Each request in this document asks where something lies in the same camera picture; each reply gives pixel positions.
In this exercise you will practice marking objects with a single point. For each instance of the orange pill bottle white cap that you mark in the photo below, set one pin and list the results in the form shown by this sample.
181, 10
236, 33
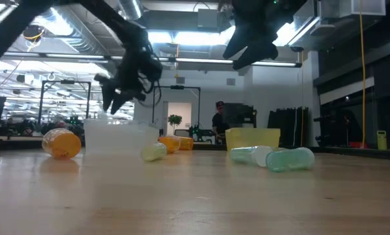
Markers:
186, 143

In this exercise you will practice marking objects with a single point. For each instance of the black metal frame stand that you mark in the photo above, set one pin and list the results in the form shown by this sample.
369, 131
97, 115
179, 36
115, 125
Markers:
64, 82

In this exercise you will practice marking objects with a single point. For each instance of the potted green plant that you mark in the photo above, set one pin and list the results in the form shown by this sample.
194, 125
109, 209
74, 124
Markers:
174, 120

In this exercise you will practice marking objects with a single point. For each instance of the yellow plastic bin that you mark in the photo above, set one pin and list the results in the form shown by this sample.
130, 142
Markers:
252, 138

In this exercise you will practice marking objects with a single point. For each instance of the black curtain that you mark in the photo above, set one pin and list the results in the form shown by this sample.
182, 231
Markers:
288, 125

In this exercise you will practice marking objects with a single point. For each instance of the red box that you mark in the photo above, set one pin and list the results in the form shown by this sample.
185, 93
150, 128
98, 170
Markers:
358, 144

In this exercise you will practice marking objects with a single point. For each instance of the pale yellow-green pill bottle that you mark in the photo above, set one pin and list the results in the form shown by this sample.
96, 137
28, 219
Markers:
153, 152

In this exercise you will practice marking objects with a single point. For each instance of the silver ventilation duct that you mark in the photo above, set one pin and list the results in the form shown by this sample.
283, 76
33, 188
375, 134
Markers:
129, 8

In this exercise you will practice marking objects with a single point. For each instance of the green container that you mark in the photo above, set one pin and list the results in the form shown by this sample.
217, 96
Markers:
381, 140

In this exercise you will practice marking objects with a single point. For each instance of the person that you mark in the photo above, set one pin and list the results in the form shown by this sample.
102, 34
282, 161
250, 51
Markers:
218, 124

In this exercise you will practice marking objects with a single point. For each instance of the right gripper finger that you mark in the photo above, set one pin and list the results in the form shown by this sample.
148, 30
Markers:
239, 45
260, 52

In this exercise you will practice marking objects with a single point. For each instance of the teal pill bottle white cap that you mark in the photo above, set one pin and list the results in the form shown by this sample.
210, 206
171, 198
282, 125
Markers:
250, 155

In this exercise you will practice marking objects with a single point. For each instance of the black monitor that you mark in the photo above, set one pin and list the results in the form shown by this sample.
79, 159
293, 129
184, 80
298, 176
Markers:
240, 115

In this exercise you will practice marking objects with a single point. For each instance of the clear plastic bin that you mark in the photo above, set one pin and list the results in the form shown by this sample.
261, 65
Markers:
116, 137

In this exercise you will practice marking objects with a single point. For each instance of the large orange pill bottle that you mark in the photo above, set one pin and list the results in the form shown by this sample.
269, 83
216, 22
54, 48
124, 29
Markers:
62, 144

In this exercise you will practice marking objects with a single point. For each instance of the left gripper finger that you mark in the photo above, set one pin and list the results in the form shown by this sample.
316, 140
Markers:
107, 91
123, 99

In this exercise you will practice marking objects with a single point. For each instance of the small orange pill bottle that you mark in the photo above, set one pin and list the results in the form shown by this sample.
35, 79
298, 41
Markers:
171, 143

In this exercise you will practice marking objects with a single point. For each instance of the long ceiling light strip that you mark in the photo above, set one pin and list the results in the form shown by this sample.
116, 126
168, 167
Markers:
208, 60

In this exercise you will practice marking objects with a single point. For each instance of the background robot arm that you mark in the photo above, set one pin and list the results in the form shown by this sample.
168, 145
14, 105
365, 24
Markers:
200, 131

